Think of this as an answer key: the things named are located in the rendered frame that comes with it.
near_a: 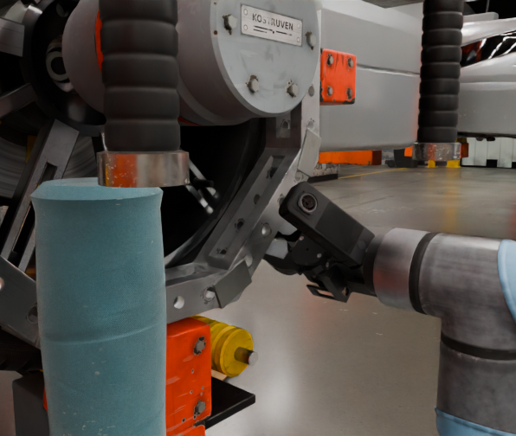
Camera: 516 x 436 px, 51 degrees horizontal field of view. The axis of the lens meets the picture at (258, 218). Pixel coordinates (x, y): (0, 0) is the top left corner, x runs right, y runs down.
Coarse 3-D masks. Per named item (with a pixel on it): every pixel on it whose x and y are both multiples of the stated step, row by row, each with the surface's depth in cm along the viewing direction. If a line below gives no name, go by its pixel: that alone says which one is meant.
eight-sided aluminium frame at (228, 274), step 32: (320, 0) 69; (320, 32) 70; (288, 128) 74; (288, 160) 69; (256, 192) 70; (224, 224) 67; (256, 224) 65; (0, 256) 42; (224, 256) 64; (256, 256) 65; (0, 288) 43; (32, 288) 44; (192, 288) 58; (224, 288) 61; (0, 320) 43; (32, 320) 45
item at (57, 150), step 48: (48, 0) 54; (0, 48) 51; (0, 96) 52; (48, 96) 59; (48, 144) 55; (96, 144) 61; (192, 144) 81; (240, 144) 75; (192, 192) 70; (0, 240) 53; (192, 240) 69
